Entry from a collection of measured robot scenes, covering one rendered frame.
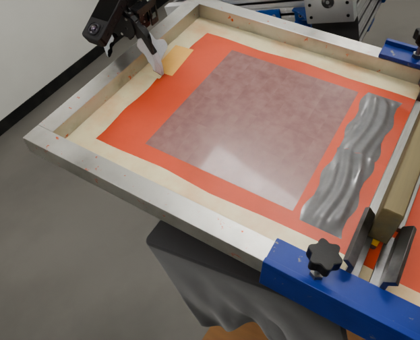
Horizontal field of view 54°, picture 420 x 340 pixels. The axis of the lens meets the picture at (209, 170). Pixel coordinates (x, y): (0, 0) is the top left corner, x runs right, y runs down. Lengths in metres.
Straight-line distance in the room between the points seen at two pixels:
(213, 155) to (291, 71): 0.30
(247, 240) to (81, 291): 1.83
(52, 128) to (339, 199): 0.52
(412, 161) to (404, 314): 0.22
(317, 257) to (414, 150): 0.24
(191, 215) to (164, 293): 1.51
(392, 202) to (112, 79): 0.58
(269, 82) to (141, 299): 1.50
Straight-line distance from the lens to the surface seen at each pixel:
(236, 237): 0.61
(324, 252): 0.54
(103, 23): 0.83
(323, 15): 1.27
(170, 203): 0.65
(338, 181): 0.74
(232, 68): 0.94
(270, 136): 0.79
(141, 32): 0.86
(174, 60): 0.97
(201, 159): 0.75
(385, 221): 0.62
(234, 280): 0.89
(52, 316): 2.40
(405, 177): 0.64
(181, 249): 0.96
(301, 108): 0.86
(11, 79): 4.37
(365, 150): 0.80
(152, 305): 2.12
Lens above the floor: 1.66
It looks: 39 degrees down
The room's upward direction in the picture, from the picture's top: 22 degrees counter-clockwise
